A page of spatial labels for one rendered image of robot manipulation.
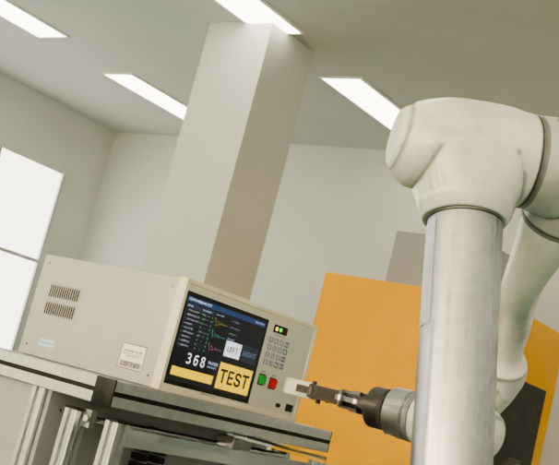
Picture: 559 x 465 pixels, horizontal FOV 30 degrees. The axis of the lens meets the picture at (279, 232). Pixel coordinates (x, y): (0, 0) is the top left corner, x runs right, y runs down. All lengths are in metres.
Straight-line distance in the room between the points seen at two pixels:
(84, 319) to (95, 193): 8.21
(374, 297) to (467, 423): 4.58
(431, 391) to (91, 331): 0.88
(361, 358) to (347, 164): 3.01
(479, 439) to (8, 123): 8.43
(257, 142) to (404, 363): 1.57
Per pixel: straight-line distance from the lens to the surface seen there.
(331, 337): 5.93
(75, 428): 1.82
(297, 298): 8.41
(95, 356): 1.98
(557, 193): 1.46
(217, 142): 6.16
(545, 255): 1.55
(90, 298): 2.02
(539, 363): 6.10
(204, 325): 1.92
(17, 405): 1.92
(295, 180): 8.75
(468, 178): 1.37
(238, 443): 2.10
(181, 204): 6.18
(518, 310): 1.66
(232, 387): 2.01
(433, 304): 1.33
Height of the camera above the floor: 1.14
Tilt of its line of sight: 9 degrees up
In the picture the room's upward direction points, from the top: 14 degrees clockwise
